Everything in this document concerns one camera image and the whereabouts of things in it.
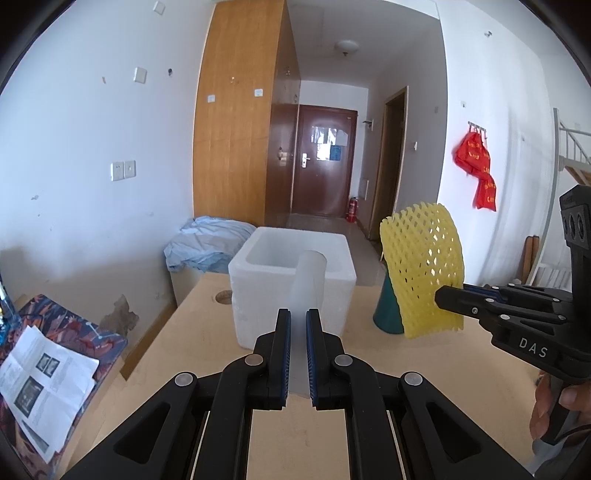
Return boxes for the white metal bunk bed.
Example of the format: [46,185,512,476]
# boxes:
[526,107,591,289]

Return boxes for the double white wall socket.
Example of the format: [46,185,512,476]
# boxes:
[111,160,137,182]

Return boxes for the white paper leaflet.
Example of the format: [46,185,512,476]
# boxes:
[0,325,100,463]

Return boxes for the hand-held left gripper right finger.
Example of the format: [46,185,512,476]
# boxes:
[305,308,532,480]

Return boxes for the white foam box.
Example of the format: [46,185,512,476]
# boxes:
[228,226,358,349]

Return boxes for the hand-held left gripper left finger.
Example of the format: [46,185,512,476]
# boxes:
[60,308,293,480]

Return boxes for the yellow foam net sleeve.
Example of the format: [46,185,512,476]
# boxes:
[379,202,465,340]

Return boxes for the person's right hand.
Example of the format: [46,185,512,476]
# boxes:
[529,374,591,433]

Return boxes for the teal metal canister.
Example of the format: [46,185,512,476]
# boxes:
[373,272,408,335]

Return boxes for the dark brown door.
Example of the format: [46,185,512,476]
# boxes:
[290,104,360,219]

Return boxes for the wooden wardrobe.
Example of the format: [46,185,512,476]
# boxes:
[191,0,302,227]

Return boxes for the wooden door frame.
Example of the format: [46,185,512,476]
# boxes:
[369,86,410,241]

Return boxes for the red plastic bag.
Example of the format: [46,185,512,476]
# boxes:
[472,173,498,212]
[453,131,491,179]

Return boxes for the leaning wooden boards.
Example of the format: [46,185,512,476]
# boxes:
[524,235,542,284]

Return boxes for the translucent white plastic tube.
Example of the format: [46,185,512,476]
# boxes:
[287,250,328,398]

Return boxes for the light blue cloth heap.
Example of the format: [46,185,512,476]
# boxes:
[164,216,257,273]

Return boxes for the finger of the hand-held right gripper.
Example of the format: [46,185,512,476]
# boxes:
[434,285,574,334]
[462,283,572,297]

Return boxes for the printed dark tablecloth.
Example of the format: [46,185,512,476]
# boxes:
[0,294,129,480]

